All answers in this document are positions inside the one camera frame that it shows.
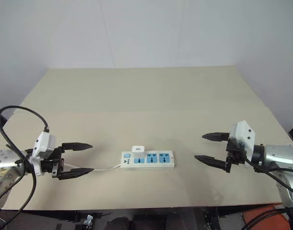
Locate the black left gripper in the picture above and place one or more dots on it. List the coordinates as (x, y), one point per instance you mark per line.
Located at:
(48, 166)

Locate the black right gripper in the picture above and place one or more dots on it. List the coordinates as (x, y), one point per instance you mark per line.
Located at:
(236, 153)

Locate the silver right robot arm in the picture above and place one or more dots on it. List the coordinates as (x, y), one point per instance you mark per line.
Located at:
(278, 155)

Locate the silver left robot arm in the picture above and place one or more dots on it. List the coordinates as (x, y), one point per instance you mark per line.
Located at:
(5, 159)

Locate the white power strip blue sockets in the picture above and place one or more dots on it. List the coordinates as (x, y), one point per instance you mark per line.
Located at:
(158, 160)

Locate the white USB charger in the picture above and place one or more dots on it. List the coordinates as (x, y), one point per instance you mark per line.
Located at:
(138, 152)

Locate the orange object under table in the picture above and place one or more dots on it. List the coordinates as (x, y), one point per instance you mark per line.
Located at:
(263, 218)

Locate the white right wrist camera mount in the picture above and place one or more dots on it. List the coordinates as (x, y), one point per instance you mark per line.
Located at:
(243, 134)

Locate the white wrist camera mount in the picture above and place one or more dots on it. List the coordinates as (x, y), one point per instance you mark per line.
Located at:
(44, 143)
(243, 134)

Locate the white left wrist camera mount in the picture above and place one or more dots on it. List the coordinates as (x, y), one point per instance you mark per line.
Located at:
(44, 143)

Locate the small silver metal bracket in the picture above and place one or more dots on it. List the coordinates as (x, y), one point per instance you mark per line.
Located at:
(89, 220)

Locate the black table frame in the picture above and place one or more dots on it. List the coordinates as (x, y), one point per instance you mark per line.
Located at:
(161, 213)

